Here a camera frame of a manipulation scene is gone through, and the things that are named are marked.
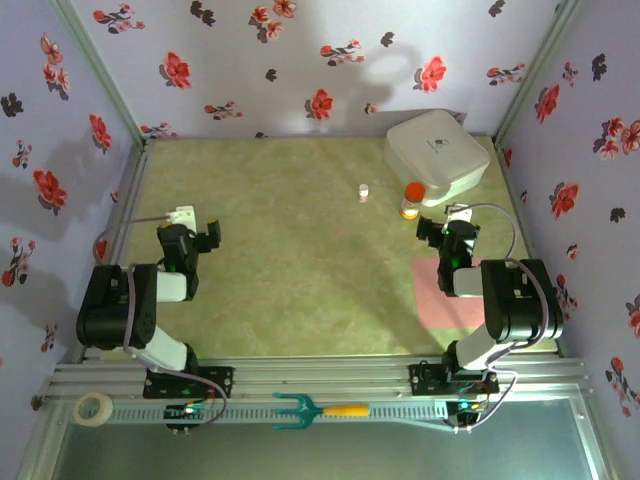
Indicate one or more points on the pink cloth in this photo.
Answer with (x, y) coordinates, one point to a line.
(425, 300)

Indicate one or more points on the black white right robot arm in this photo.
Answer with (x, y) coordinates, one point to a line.
(520, 305)

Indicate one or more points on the orange cap pill bottle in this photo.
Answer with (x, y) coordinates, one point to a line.
(413, 197)

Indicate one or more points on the small white vial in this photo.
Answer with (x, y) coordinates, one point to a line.
(363, 192)

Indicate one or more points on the white plastic lidded box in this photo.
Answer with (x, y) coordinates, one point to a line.
(435, 150)

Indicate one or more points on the white tape roll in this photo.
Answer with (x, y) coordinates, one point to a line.
(102, 400)

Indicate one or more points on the grey metal panel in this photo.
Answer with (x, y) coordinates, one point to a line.
(320, 455)

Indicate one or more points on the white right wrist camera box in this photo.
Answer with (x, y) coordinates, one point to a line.
(461, 214)

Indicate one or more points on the aluminium side rail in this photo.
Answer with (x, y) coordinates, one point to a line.
(129, 200)
(506, 165)

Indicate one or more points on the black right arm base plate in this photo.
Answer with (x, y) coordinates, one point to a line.
(425, 380)

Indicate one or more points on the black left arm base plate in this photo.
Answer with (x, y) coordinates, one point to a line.
(220, 382)

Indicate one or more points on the aluminium mounting rail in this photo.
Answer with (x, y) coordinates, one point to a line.
(320, 375)

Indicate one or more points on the aluminium frame post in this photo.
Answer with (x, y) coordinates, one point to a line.
(99, 65)
(540, 65)

